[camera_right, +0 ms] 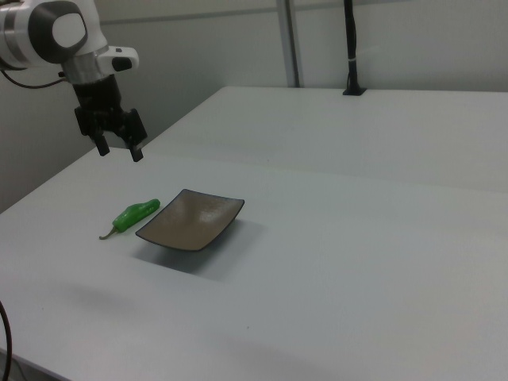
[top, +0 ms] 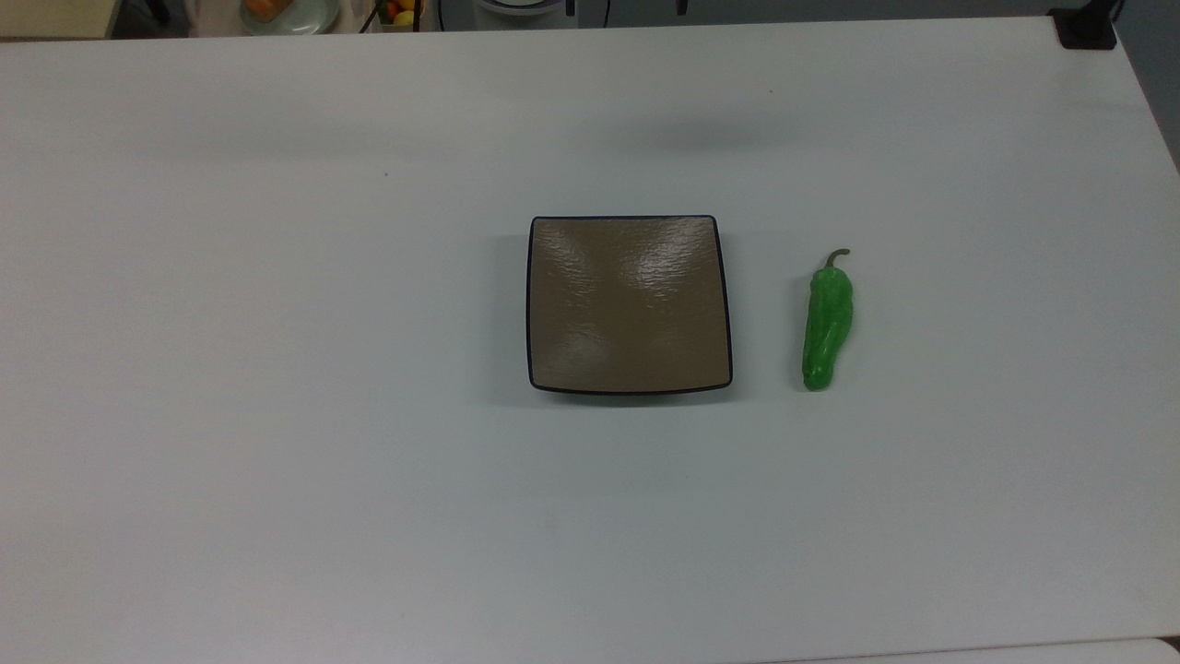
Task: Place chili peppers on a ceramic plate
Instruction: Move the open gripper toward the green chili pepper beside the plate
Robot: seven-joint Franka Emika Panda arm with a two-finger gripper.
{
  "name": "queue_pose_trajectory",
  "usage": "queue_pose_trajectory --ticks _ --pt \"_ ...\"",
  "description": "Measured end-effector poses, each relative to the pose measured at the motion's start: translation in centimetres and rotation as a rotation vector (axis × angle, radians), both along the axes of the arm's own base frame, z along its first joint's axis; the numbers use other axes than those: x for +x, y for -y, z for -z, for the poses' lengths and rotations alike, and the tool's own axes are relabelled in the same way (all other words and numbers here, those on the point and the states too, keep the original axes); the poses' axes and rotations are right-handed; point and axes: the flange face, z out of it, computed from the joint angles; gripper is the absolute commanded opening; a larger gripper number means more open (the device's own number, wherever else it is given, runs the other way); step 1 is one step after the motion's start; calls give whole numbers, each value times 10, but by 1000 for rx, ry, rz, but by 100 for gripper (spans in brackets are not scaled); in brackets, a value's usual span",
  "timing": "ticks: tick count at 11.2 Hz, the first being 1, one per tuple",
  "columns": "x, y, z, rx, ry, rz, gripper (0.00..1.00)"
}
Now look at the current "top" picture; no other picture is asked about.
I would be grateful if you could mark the green chili pepper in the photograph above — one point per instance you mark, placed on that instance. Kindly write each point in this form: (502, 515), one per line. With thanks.
(827, 323)

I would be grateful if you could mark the square brown ceramic plate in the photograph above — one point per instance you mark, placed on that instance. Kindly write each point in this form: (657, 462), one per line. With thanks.
(627, 304)

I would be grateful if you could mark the pale plate with orange food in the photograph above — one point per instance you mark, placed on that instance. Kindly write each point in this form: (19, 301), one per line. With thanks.
(290, 14)

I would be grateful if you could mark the basket of colourful fruit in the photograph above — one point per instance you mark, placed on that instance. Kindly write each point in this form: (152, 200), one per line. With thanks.
(402, 13)

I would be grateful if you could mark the black table clamp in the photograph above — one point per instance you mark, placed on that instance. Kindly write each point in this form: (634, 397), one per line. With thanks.
(1086, 26)

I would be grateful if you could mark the wooden board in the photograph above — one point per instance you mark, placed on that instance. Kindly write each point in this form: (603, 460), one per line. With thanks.
(55, 17)

